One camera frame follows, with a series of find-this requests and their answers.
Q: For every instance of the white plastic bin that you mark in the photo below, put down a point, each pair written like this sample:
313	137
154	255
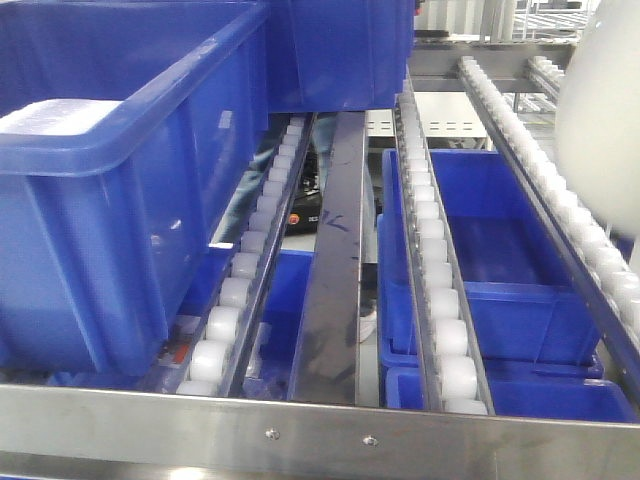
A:
597	119

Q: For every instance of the steel front shelf beam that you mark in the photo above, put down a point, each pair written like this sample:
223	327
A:
62	433

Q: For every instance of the blue crate lower left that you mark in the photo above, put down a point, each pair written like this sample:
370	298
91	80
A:
282	313

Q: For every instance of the white roller track left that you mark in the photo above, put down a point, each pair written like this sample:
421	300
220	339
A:
223	339

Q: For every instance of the white roller track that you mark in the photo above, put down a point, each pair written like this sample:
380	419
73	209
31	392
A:
597	269
223	339
452	370
546	75

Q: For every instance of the blue crate rear centre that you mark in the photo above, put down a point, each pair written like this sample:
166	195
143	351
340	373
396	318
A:
331	56

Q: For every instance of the white roller track centre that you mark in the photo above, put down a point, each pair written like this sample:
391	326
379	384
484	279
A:
452	370

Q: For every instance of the large blue crate front left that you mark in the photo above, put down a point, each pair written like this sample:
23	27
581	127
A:
102	232

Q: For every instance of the white roller track far right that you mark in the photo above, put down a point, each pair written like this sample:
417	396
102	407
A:
546	75

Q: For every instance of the white pack inside crate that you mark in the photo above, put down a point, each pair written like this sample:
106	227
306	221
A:
57	117

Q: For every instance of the steel divider rail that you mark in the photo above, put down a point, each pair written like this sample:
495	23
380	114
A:
326	358

